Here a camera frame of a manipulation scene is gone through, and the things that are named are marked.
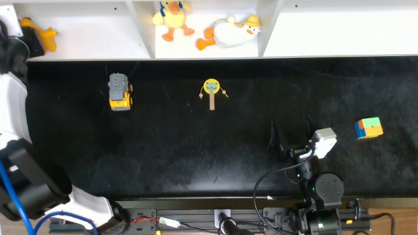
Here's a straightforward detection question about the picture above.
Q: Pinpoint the blue cable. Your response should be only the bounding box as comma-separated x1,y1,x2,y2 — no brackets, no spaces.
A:
0,159,99,235

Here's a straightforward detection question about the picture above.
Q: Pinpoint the white plush duck, yellow hat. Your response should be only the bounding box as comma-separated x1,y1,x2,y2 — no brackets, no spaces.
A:
195,14,263,52

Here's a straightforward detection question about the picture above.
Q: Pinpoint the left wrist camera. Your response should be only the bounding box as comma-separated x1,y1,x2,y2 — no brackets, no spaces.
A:
0,5,24,37

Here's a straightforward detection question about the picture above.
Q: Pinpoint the yellow rubber duck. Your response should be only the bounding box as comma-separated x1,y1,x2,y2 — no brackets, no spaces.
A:
19,17,58,53

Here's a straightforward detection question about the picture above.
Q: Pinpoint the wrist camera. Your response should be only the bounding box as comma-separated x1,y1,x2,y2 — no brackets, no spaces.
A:
0,5,24,37
308,127,338,160

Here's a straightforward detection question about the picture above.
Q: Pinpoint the white shelf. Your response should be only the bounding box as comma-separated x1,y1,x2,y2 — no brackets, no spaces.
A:
0,0,418,62

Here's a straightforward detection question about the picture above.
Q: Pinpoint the black cable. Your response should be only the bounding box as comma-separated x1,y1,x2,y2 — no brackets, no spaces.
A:
253,146,316,235

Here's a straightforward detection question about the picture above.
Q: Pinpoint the grey and yellow toy truck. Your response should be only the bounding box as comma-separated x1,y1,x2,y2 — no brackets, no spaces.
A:
108,72,134,112

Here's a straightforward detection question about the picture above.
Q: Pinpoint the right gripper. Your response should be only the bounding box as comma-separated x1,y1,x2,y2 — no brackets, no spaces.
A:
267,116,318,161

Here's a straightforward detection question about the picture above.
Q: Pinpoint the mounting rail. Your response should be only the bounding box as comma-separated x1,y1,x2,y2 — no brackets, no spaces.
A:
48,199,396,235

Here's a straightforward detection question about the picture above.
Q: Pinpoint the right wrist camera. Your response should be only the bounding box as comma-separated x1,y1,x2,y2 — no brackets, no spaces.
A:
308,127,338,160

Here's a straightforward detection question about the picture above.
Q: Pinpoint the yellow rattle drum toy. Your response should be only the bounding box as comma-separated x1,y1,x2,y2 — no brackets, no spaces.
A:
198,78,229,112

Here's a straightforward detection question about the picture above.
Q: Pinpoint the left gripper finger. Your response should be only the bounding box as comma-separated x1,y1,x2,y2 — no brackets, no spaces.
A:
20,25,46,59

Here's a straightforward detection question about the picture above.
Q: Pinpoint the many-coloured puzzle cube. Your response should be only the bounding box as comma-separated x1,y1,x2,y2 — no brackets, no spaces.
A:
354,116,385,140

